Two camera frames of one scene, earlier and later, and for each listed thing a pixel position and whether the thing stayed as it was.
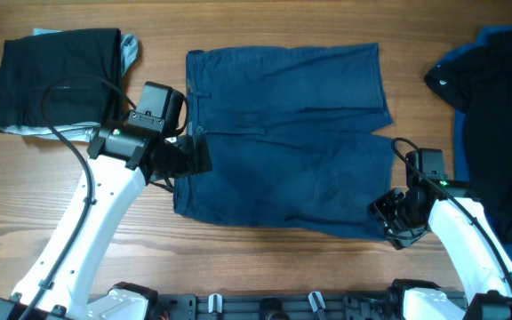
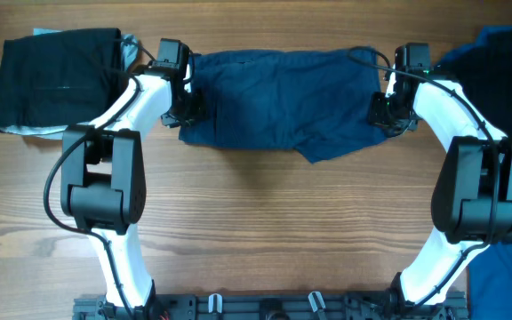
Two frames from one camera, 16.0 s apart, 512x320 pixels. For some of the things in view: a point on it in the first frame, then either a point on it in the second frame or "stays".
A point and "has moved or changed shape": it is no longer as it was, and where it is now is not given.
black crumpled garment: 496,82 stays
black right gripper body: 403,227 → 384,113
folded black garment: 65,78 stays
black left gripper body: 180,158 → 192,111
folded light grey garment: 81,132 stays
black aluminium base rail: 361,306 stays
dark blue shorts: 292,139 has moved or changed shape
